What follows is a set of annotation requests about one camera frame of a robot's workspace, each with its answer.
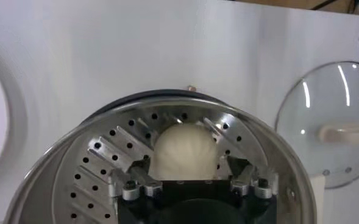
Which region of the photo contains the stainless steel steamer basket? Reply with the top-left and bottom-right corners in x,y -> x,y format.
4,97 -> 326,224

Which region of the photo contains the white steamed baozi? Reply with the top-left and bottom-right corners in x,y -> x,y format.
148,123 -> 219,181

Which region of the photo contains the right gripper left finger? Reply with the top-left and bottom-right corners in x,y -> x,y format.
108,156 -> 163,201

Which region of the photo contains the glass lid with cream handle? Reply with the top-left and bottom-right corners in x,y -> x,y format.
275,60 -> 359,189

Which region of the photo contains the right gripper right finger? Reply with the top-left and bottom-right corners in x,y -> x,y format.
227,155 -> 279,200

